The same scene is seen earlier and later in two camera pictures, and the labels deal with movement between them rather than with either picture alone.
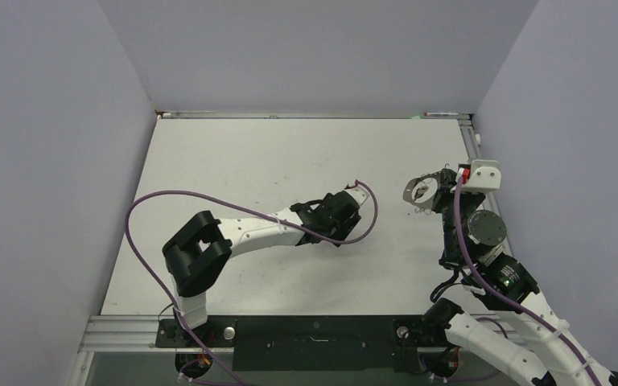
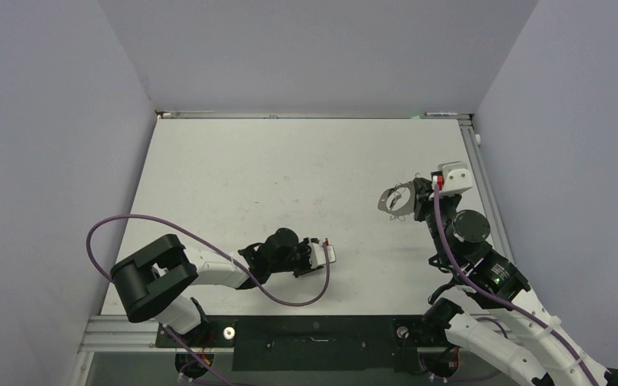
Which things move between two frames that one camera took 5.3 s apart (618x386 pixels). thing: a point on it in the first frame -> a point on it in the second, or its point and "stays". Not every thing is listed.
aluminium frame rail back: [232, 114] stays
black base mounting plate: [330, 343] stays
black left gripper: [339, 232] -> [304, 246]
